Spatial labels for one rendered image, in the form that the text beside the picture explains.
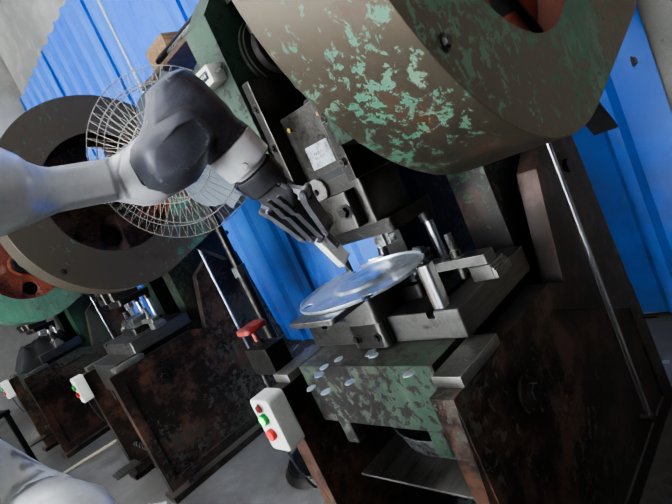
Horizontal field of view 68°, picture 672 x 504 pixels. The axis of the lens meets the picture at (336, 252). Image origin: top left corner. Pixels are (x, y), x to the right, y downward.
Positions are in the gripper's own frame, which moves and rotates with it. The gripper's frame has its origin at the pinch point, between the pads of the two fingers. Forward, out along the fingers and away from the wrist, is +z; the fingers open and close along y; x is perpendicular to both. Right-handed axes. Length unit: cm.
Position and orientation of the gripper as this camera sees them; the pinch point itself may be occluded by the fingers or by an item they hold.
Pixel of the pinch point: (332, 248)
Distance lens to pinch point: 88.6
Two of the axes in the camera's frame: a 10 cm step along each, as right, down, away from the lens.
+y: 6.8, -1.9, -7.1
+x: 3.7, -7.5, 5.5
